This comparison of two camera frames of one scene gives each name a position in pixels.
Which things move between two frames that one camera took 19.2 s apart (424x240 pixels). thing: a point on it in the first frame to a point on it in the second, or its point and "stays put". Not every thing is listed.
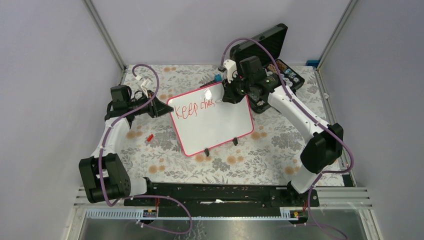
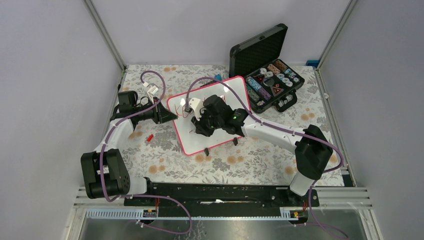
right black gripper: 230,96 to 200,129
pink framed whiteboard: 203,120 stays put
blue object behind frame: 312,63 stays put
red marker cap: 150,138 stays put
